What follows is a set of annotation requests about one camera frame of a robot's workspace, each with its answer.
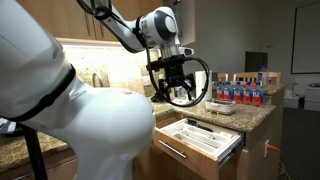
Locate white cloth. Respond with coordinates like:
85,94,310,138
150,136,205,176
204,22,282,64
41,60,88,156
0,117,18,135

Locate black wall screen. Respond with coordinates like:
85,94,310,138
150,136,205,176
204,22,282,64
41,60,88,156
244,50,269,73

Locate clear plastic package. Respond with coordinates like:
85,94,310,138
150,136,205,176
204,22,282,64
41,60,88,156
173,85,194,101

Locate white outlet with orange plug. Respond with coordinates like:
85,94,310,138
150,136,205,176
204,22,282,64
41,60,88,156
263,139,270,159

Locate wooden chair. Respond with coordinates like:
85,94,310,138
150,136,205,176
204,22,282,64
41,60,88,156
232,71,260,84
216,72,230,83

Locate light wooden crate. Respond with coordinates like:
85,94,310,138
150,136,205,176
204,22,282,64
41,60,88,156
258,70,283,87

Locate wooden drawer with metal handle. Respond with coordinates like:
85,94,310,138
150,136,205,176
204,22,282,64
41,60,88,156
153,116,246,180

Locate granite top kitchen counter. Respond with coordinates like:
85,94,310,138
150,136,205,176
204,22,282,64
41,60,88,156
0,83,288,180

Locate black tripod stand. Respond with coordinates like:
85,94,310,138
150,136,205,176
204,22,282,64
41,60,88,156
22,125,48,180

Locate Fiji water bottle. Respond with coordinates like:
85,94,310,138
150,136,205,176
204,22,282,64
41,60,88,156
233,82,243,104
242,82,252,105
251,82,263,107
224,81,234,101
216,81,225,100

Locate white crumpled paper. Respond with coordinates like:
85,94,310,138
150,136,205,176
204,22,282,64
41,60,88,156
169,98,196,107

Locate white low furniture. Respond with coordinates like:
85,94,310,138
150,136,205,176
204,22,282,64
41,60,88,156
283,82,320,113

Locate white cutlery tray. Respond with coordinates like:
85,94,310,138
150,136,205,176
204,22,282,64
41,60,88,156
161,117,244,158

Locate metal sink faucet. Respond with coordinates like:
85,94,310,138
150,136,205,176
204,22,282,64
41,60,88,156
91,71,105,89

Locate wooden wall cabinet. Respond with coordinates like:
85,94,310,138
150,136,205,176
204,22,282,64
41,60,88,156
173,0,197,47
16,0,164,44

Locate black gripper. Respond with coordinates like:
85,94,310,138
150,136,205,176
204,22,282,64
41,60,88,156
158,63,197,101

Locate water bottle with blue cap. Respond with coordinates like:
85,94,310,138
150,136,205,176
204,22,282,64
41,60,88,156
258,64,269,87

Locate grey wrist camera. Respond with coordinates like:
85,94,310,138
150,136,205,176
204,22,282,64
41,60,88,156
178,46,195,57

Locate white wall board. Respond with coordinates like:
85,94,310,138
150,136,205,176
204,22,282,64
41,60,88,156
290,0,320,75

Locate orange power cable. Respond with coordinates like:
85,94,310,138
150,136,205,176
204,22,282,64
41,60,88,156
266,144,292,180

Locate white paper towel roll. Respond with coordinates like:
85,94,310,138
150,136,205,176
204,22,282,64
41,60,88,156
194,70,213,101

